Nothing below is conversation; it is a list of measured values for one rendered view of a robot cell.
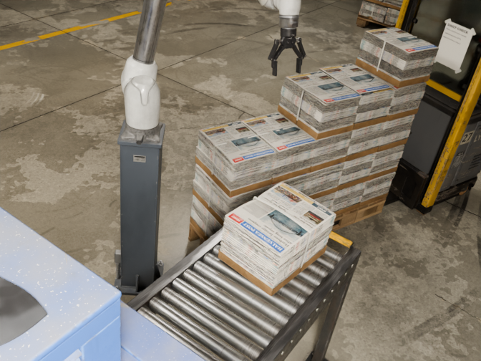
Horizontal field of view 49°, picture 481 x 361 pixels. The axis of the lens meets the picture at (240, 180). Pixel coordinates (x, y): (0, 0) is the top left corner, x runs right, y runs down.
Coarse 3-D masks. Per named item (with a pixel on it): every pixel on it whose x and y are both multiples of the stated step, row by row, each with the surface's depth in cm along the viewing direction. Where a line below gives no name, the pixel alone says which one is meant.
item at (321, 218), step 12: (264, 192) 220; (276, 192) 221; (288, 192) 222; (300, 192) 223; (276, 204) 215; (288, 204) 216; (300, 204) 216; (312, 204) 217; (300, 216) 210; (312, 216) 211; (324, 216) 212; (324, 228) 213; (312, 240) 209; (324, 240) 221; (312, 252) 217
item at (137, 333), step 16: (128, 320) 94; (144, 320) 95; (128, 336) 92; (144, 336) 92; (160, 336) 92; (128, 352) 89; (144, 352) 89; (160, 352) 90; (176, 352) 90; (192, 352) 90
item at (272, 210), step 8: (256, 200) 216; (264, 200) 216; (264, 208) 212; (272, 208) 212; (280, 208) 213; (280, 216) 209; (288, 224) 205; (296, 224) 206; (304, 224) 206; (304, 232) 202; (312, 232) 204; (304, 248) 207
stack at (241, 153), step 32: (224, 128) 300; (256, 128) 305; (288, 128) 310; (224, 160) 280; (256, 160) 281; (288, 160) 298; (320, 160) 315; (352, 160) 335; (224, 192) 290; (256, 192) 296; (320, 192) 333; (352, 192) 355; (192, 224) 335
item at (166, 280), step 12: (216, 240) 227; (192, 252) 219; (204, 252) 220; (180, 264) 212; (192, 264) 213; (168, 276) 206; (180, 276) 209; (156, 288) 200; (132, 300) 194; (144, 300) 195
